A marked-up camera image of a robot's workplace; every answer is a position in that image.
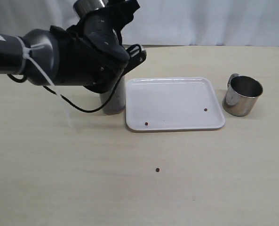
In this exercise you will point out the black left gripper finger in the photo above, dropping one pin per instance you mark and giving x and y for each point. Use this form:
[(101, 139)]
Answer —
[(137, 55)]

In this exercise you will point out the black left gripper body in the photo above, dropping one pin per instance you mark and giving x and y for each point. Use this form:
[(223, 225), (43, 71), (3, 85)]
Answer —
[(91, 52)]

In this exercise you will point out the steel cup with pellets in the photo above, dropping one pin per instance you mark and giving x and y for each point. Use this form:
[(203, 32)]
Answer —
[(83, 7)]

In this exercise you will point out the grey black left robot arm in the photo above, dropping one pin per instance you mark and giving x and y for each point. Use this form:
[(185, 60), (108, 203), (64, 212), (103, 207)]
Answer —
[(12, 62)]

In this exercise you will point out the white plastic tray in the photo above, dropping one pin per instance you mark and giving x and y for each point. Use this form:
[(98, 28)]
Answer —
[(175, 103)]

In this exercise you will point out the translucent plastic tall container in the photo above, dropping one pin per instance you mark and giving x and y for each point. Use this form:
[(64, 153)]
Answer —
[(117, 103)]

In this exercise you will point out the white left zip tie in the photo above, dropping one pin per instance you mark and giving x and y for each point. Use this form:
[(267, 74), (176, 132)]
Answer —
[(26, 55)]

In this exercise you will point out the white curtain backdrop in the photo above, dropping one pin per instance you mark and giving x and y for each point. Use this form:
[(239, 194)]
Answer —
[(162, 22)]

